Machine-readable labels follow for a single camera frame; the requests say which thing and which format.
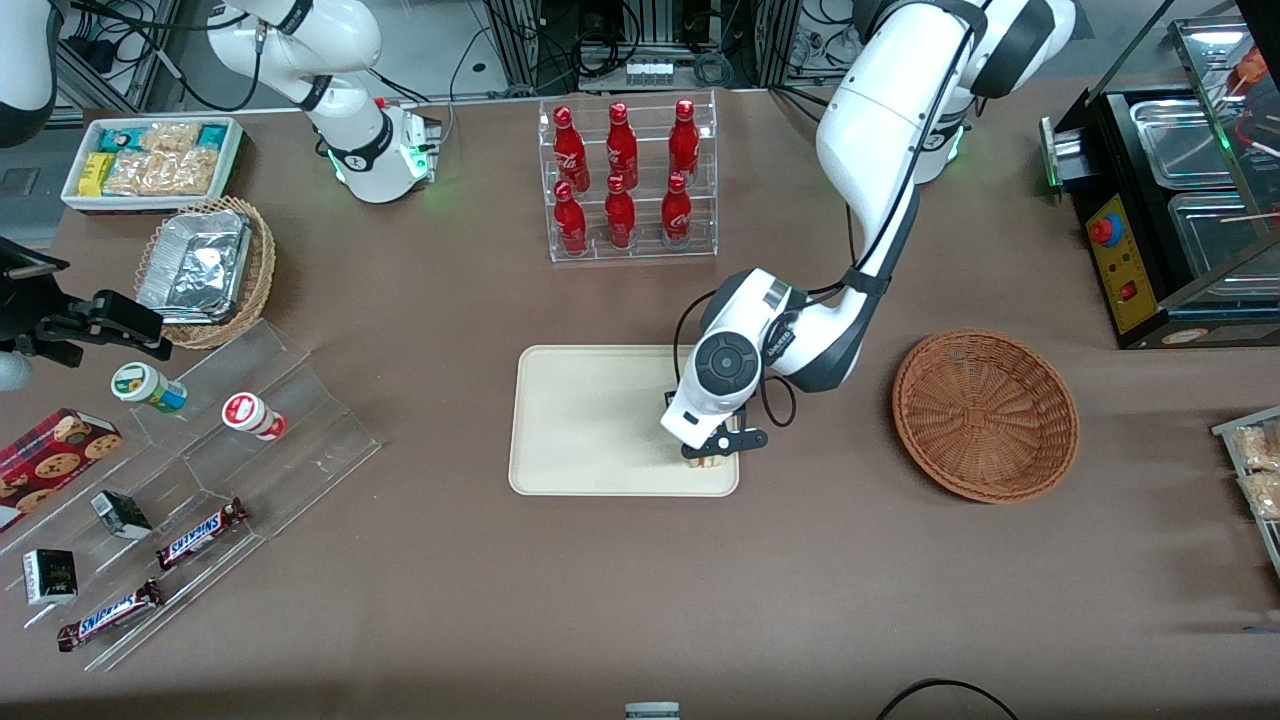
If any large clear cracker bag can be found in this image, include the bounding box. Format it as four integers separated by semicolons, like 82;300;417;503
104;148;220;197

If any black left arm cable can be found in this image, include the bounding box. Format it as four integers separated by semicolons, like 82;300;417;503
673;20;991;429

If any red plaid cookie box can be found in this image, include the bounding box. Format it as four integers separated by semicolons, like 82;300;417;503
0;407;124;533

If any small clear cracker bag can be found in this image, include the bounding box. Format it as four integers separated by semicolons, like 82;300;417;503
140;121;202;152

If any clear acrylic bottle rack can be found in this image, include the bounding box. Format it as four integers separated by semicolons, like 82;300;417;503
537;89;720;264

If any black table cable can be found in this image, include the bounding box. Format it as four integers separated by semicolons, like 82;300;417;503
877;677;1022;720

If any red cola bottle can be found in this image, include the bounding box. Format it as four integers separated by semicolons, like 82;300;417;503
552;180;590;258
667;98;702;181
603;175;638;252
552;105;592;194
606;101;640;190
660;171;694;250

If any clear bag of crackers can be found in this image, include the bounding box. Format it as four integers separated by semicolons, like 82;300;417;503
1240;471;1280;522
1231;424;1280;472

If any light tan wicker basket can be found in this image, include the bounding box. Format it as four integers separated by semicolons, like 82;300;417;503
134;195;277;350

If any aluminium foil container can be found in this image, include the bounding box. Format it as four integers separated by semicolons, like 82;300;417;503
136;209;254;327

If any grey metal snack tray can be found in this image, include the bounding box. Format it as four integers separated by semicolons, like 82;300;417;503
1209;404;1280;582

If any white rectangular snack bin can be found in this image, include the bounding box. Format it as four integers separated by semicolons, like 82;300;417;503
59;116;247;214

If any brown round wicker basket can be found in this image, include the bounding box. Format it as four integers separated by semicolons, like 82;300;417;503
891;329;1082;505

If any small black white carton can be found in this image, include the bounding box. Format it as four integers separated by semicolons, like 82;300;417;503
22;547;79;607

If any green label yogurt cup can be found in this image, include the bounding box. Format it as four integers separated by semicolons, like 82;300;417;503
109;361;189;415

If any red label yogurt cup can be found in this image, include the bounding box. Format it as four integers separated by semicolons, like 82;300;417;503
221;391;289;442

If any steel warmer pan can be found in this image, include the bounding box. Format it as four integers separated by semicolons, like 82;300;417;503
1167;189;1280;283
1129;97;1239;190

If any black food warmer cabinet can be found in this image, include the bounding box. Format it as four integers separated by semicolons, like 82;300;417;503
1038;0;1280;351

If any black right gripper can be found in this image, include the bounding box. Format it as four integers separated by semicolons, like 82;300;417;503
0;238;174;368

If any snickers chocolate bar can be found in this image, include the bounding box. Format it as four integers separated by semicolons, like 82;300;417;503
56;579;165;654
154;497;250;572

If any clear acrylic tiered stand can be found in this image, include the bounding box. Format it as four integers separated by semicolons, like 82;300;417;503
0;319;383;674

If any beige plastic serving tray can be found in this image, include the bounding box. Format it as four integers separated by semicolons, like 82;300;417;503
507;344;741;499

